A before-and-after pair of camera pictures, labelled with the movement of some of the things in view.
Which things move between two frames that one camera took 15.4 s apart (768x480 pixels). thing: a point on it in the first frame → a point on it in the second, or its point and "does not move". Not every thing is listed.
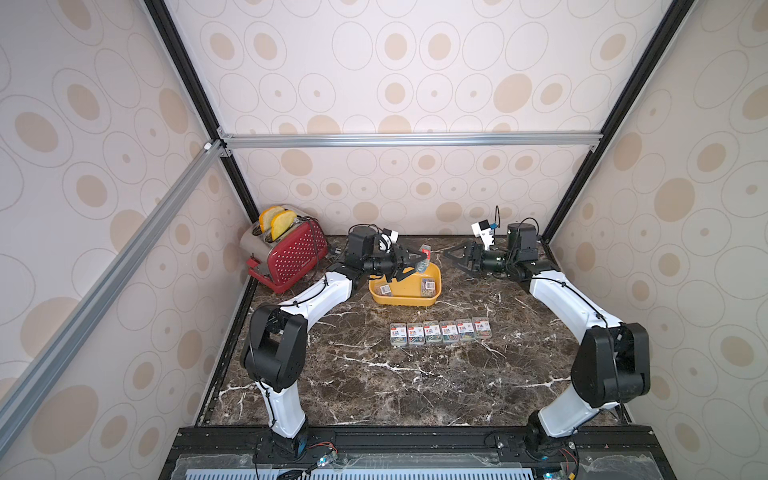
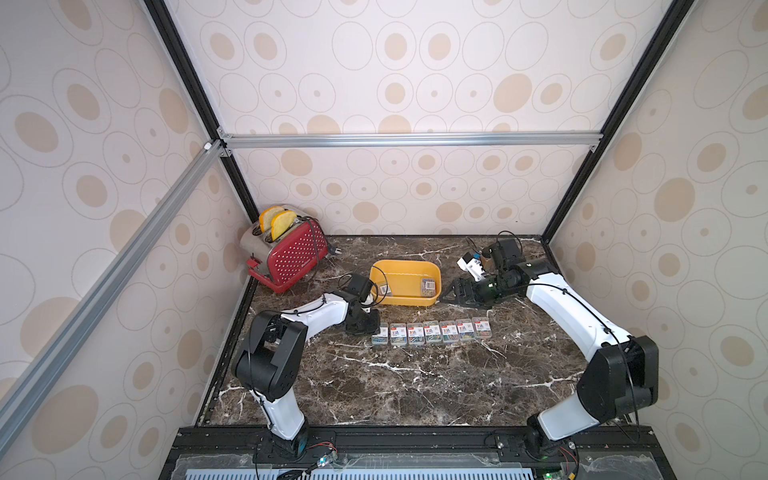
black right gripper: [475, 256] → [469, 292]
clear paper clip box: [428, 287] does not move
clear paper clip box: [450, 331] does not move
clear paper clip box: [482, 328] does not move
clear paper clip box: [423, 265] → [382, 337]
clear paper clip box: [398, 334] does not move
